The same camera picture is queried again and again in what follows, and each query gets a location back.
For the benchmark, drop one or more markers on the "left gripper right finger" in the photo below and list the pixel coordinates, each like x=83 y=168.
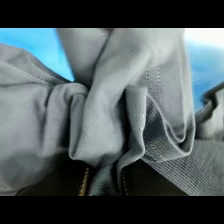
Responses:
x=150 y=181

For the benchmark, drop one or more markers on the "blue shirt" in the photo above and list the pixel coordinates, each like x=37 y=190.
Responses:
x=110 y=100

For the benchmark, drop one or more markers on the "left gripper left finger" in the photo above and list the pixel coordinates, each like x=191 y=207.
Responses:
x=56 y=181

